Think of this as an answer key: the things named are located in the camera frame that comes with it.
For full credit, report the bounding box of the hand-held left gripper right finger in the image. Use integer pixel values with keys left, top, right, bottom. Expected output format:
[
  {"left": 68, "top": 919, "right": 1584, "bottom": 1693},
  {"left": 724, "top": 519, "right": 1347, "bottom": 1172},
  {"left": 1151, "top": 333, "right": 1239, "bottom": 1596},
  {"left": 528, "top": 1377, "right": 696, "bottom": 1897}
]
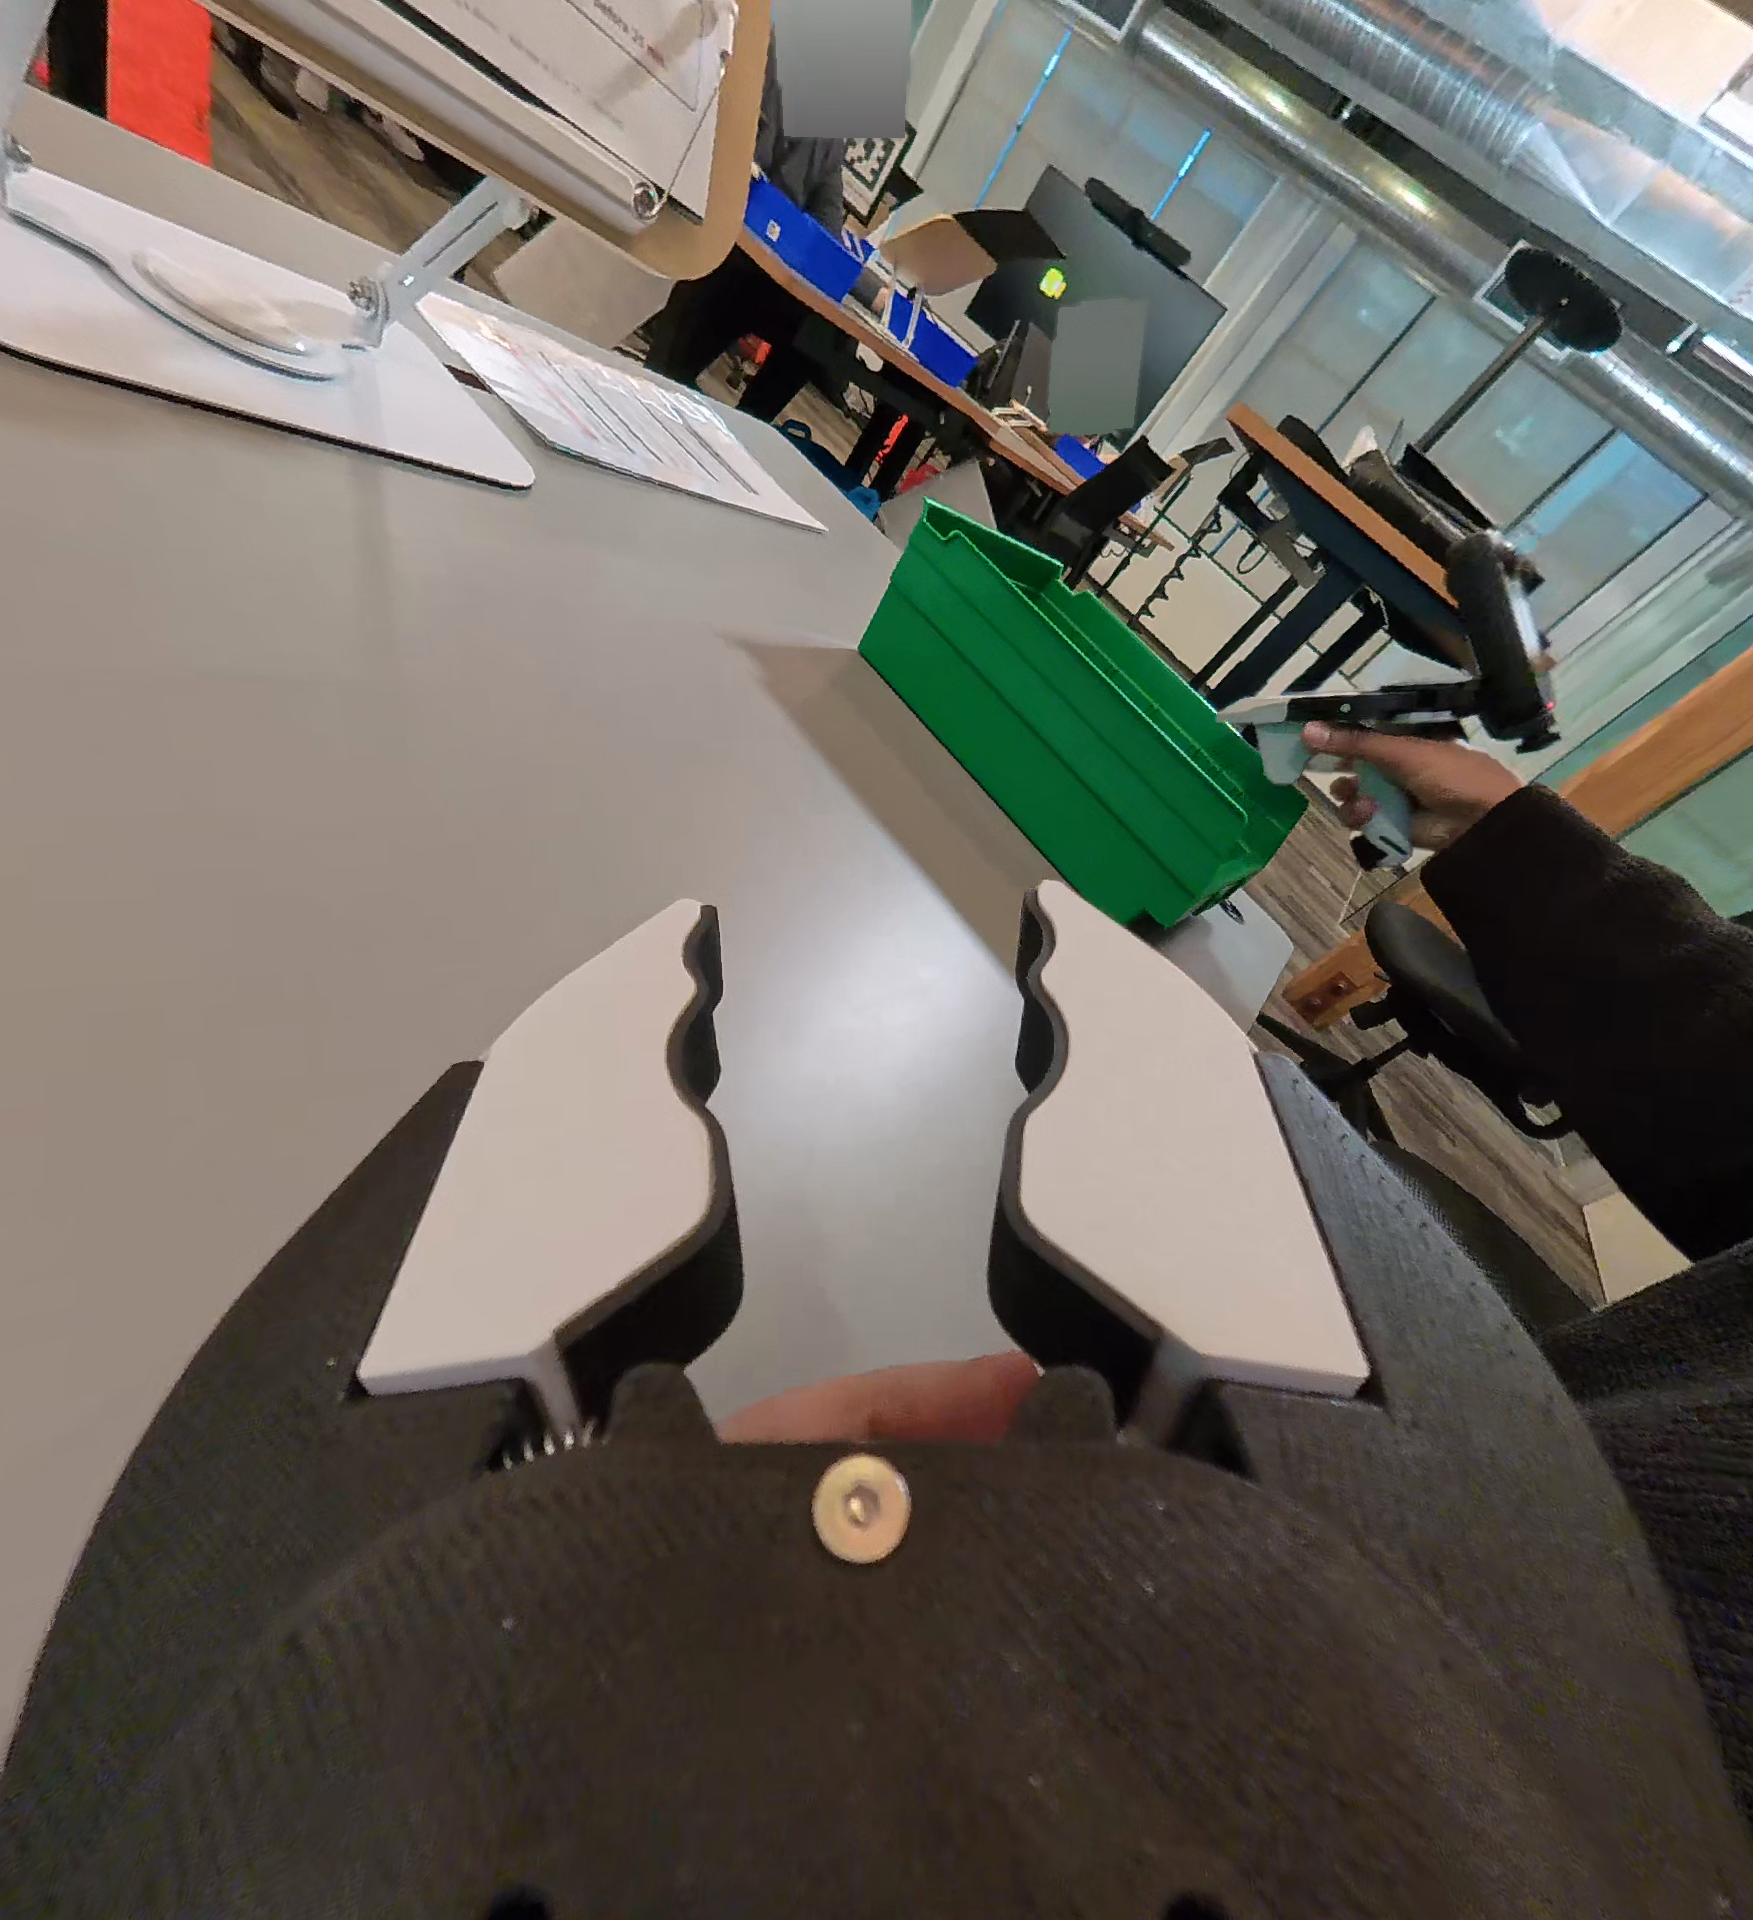
[{"left": 989, "top": 880, "right": 1373, "bottom": 1449}]

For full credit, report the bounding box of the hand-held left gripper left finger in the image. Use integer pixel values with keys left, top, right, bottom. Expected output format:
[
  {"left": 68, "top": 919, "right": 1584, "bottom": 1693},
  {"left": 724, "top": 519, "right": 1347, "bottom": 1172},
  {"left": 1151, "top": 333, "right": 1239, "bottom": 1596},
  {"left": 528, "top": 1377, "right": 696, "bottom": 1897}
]
[{"left": 354, "top": 898, "right": 746, "bottom": 1449}]

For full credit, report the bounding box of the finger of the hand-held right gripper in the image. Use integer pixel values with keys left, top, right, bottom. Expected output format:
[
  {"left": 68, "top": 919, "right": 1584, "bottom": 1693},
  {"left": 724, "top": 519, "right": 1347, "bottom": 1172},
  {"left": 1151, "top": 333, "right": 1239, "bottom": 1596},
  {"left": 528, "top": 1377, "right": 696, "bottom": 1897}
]
[{"left": 1214, "top": 681, "right": 1365, "bottom": 737}]

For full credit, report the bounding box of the green plastic bin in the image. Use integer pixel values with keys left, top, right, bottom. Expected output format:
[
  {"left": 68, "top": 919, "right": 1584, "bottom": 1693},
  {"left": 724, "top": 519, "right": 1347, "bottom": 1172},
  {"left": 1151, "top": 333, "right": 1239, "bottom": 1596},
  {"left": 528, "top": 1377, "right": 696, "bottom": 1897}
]
[{"left": 857, "top": 499, "right": 1308, "bottom": 932}]

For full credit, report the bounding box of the person's right forearm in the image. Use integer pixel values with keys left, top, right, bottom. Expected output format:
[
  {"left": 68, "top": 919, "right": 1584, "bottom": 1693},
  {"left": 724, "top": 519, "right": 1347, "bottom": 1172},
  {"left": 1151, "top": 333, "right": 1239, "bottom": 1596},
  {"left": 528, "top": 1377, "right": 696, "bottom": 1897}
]
[{"left": 1415, "top": 781, "right": 1753, "bottom": 1262}]

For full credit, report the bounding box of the black standing desk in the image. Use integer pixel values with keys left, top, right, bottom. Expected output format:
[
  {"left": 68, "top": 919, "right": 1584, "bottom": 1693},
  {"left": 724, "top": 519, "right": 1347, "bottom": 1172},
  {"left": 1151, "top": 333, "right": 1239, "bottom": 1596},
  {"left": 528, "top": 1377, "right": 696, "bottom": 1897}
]
[{"left": 1221, "top": 402, "right": 1545, "bottom": 707}]

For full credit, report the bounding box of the grey desk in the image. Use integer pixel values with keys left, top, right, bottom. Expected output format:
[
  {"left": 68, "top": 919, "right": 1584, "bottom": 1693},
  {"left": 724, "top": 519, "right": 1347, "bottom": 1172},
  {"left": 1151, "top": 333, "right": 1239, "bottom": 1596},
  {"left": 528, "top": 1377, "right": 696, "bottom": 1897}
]
[{"left": 0, "top": 37, "right": 1297, "bottom": 1920}]

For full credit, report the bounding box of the person's right hand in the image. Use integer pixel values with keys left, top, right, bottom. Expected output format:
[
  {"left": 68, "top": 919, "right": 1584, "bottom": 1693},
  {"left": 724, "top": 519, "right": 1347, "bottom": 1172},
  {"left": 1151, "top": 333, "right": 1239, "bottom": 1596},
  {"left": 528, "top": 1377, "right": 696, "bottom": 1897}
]
[{"left": 1299, "top": 718, "right": 1528, "bottom": 854}]

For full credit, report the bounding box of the person's left hand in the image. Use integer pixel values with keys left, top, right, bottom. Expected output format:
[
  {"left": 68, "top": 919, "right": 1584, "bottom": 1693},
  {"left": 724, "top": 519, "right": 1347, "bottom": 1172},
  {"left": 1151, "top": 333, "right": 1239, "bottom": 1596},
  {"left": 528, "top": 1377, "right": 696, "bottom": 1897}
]
[{"left": 717, "top": 1350, "right": 1040, "bottom": 1445}]

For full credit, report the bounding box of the wooden beam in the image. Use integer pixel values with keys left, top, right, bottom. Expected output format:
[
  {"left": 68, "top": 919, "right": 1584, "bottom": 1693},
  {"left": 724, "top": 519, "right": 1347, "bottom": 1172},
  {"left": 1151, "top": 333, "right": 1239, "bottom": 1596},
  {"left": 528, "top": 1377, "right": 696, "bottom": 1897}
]
[{"left": 1286, "top": 589, "right": 1753, "bottom": 1029}]

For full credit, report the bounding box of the black office chair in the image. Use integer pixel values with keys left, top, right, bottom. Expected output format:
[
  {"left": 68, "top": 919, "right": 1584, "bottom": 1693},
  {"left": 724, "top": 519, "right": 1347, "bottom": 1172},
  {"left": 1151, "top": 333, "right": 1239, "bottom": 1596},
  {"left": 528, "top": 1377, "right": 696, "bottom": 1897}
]
[{"left": 1254, "top": 898, "right": 1575, "bottom": 1149}]

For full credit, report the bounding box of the black round-headed pole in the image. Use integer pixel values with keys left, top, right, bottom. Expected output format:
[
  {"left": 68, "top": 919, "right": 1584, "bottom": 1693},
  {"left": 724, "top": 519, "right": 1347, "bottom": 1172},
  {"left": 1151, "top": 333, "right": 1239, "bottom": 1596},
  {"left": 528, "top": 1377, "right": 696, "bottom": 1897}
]
[{"left": 1415, "top": 245, "right": 1627, "bottom": 459}]

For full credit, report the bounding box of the black monitor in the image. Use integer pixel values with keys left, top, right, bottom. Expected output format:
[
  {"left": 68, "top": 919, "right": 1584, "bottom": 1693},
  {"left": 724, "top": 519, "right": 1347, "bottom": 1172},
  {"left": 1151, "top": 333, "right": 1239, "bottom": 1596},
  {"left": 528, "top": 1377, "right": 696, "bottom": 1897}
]
[{"left": 961, "top": 161, "right": 1232, "bottom": 439}]

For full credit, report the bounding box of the blue plastic bin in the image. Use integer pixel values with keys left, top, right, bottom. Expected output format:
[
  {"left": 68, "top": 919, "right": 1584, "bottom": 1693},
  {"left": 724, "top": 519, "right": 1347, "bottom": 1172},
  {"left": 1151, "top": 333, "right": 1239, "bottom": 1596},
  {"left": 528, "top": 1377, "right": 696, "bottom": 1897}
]
[
  {"left": 745, "top": 177, "right": 877, "bottom": 302},
  {"left": 884, "top": 292, "right": 991, "bottom": 377}
]

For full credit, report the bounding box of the cluster of silver ducts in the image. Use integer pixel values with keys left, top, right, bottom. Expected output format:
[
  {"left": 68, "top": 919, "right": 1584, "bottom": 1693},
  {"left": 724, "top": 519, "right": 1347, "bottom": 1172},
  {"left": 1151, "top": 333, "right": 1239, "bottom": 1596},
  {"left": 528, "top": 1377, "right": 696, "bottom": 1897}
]
[{"left": 1115, "top": 0, "right": 1753, "bottom": 519}]

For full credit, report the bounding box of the laminated paper sheet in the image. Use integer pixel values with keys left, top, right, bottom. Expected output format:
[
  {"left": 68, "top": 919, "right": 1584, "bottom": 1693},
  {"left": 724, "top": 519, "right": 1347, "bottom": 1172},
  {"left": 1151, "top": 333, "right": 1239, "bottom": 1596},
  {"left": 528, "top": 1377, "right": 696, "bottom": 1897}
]
[{"left": 418, "top": 292, "right": 829, "bottom": 534}]

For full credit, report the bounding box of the instruction sheet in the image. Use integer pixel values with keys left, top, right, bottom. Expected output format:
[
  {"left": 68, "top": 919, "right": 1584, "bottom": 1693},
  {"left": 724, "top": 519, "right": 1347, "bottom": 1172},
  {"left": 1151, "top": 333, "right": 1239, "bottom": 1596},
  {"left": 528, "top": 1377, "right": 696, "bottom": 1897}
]
[{"left": 426, "top": 0, "right": 739, "bottom": 115}]

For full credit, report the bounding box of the white document stand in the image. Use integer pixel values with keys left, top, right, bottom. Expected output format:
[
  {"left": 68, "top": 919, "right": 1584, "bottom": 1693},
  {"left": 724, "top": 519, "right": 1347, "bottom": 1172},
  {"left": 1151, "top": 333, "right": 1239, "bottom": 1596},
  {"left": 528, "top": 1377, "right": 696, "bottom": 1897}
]
[{"left": 0, "top": 0, "right": 772, "bottom": 493}]

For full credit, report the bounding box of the orange traffic cone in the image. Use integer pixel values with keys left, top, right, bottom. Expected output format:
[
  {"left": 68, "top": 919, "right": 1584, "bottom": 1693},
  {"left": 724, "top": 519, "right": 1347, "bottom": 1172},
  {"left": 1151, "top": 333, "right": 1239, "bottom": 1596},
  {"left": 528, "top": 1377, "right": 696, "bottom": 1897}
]
[{"left": 108, "top": 0, "right": 216, "bottom": 168}]

